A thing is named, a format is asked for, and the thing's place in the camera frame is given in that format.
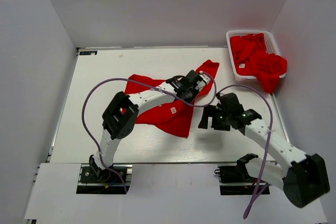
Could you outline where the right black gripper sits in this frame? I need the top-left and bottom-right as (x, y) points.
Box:
(198, 104), (232, 131)

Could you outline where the red t shirt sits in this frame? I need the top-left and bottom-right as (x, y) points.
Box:
(124, 60), (219, 138)

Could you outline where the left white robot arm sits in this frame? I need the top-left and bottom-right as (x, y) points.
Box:
(89, 70), (211, 182)

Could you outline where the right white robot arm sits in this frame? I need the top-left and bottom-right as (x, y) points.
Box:
(198, 93), (330, 208)

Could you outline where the red shirts pile in basket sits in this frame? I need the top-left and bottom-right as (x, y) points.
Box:
(229, 33), (287, 94)

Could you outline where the white plastic basket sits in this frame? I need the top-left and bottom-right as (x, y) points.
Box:
(226, 29), (281, 82)

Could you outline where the blue table label sticker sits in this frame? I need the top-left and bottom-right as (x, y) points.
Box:
(79, 51), (98, 56)

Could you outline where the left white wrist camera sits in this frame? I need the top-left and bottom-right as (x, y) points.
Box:
(197, 71), (212, 90)

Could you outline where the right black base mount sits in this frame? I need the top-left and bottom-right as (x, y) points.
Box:
(214, 153), (258, 196)

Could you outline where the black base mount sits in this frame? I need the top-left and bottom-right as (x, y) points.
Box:
(76, 164), (132, 195)
(214, 153), (258, 196)

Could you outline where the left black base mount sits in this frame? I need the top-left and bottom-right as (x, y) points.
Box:
(76, 164), (132, 195)

